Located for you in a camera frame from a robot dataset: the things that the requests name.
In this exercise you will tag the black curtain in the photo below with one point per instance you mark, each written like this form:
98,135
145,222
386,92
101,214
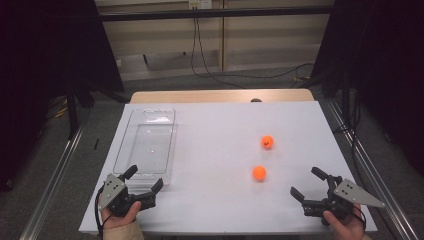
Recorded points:
40,50
383,50

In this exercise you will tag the person's right hand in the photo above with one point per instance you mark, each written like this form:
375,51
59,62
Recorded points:
345,228

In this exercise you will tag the person's left hand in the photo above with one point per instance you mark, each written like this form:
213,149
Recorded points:
120,221

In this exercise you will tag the metal floor rail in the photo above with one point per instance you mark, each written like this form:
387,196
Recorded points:
373,173
53,186

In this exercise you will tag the clear plastic container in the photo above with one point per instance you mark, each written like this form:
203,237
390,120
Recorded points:
150,146

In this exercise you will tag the orange ball with black print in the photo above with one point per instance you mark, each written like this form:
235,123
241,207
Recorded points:
267,142

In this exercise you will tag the black horizontal bar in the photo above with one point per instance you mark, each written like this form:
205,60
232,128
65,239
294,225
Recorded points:
216,13

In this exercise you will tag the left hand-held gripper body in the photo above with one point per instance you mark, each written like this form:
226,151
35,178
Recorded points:
115,196

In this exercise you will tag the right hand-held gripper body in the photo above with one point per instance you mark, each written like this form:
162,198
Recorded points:
350,193

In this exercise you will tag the plain orange ball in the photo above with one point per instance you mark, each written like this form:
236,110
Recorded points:
259,173

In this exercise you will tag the black stand post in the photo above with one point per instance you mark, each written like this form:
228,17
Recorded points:
72,113

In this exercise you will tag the white wall socket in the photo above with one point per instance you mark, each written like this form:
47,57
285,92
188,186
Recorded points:
200,4

